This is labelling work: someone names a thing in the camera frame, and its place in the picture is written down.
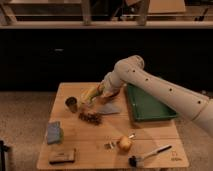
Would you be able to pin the bunch of dark grapes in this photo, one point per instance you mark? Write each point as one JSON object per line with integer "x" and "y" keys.
{"x": 95, "y": 118}

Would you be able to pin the blue sponge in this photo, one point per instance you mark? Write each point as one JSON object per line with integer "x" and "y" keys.
{"x": 54, "y": 133}

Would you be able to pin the small metal clip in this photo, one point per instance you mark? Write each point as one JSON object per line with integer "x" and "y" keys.
{"x": 109, "y": 145}

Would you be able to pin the metal cup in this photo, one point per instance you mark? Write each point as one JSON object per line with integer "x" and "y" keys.
{"x": 71, "y": 103}

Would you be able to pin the green tray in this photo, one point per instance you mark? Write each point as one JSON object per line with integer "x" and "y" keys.
{"x": 144, "y": 107}

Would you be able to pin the dark red bowl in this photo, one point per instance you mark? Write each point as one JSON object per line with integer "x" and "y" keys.
{"x": 110, "y": 96}

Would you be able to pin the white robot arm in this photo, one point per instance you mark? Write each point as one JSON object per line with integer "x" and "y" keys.
{"x": 195, "y": 106}

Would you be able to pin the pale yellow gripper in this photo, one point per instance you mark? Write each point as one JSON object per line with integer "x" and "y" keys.
{"x": 100, "y": 89}

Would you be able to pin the grey cloth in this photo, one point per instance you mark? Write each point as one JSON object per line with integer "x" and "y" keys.
{"x": 108, "y": 108}

